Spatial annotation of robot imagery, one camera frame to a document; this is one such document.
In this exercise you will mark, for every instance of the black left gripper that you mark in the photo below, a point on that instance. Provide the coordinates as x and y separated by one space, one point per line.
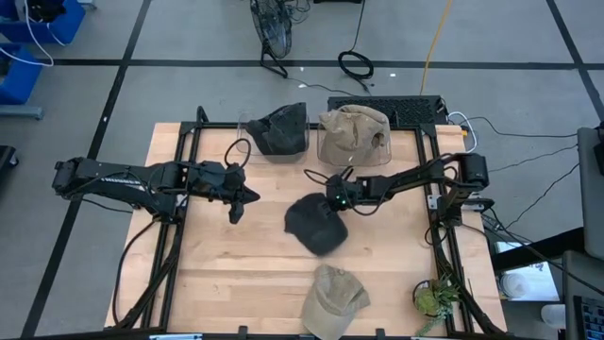
219 181

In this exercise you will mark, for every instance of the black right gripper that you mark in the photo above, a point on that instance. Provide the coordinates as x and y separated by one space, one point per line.
344 193

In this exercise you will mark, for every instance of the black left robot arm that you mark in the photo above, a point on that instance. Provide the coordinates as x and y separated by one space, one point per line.
118 179

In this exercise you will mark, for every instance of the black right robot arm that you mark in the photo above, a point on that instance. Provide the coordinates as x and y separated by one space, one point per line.
406 179

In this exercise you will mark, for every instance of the clear plastic bin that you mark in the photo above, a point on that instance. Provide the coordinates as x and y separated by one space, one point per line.
354 164
243 141

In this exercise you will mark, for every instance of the black perforated computer case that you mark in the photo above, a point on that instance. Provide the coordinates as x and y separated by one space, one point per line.
420 111

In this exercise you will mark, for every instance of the potted green plant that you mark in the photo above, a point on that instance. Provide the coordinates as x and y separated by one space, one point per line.
431 302

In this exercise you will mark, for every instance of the black floor fan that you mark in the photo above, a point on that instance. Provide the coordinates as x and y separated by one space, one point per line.
271 28

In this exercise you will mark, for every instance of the black bar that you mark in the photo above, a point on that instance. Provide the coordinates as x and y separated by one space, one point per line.
538 249

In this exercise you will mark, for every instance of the grey metal base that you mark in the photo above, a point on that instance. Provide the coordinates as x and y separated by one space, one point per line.
21 112

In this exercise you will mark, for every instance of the black wheeled object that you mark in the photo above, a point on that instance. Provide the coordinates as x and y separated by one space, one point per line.
5 158

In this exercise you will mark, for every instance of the grey desk panel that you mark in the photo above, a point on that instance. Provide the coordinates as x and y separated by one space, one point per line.
582 278
592 198

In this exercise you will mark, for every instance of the blue plastic cart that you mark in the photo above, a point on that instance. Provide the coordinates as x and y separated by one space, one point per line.
66 23
19 80

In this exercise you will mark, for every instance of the black aluminium table frame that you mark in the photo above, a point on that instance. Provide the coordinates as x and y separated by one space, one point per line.
217 126

